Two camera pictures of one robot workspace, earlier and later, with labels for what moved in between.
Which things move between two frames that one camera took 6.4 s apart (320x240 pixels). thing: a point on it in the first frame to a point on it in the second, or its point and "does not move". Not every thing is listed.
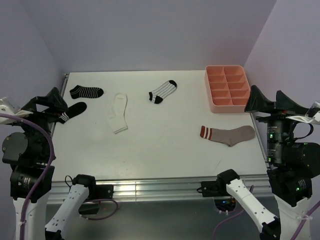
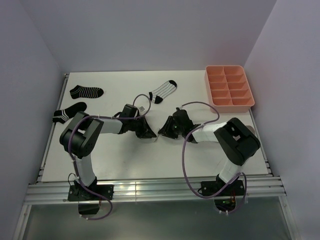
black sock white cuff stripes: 73,110 does not move
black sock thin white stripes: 80,91 does not move
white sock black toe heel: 156,96 does not move
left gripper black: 53,99 to 146,131
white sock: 116,117 to 154,139
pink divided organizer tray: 228,88 does not move
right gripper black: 256,99 to 166,130
